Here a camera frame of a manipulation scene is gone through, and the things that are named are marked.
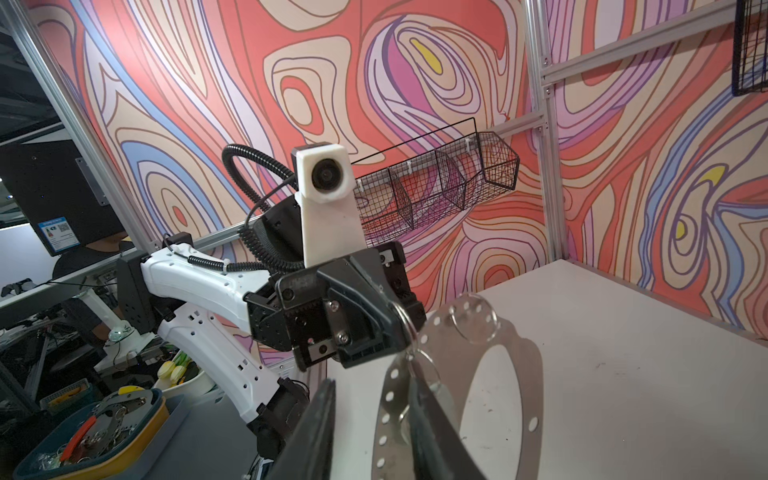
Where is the computer monitor in background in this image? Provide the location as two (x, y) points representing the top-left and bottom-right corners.
(1, 140), (124, 257)

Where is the black wire basket left wall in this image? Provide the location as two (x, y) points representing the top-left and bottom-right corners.
(354, 118), (520, 246)

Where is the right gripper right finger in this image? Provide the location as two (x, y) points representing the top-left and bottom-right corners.
(409, 360), (485, 479)

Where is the silver split keyring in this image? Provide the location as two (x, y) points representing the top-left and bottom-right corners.
(448, 294), (500, 345)

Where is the perforated metal ring plate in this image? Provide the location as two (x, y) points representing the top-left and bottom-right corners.
(371, 299), (544, 479)

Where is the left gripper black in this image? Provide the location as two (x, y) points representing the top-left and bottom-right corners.
(243, 241), (426, 370)

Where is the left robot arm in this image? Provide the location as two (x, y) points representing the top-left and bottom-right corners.
(116, 142), (426, 460)

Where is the yellow blue tool tray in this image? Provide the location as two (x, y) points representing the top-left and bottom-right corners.
(12, 388), (170, 479)

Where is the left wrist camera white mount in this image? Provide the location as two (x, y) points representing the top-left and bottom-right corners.
(292, 142), (366, 268)

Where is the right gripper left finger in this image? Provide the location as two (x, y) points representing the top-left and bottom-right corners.
(266, 379), (336, 480)

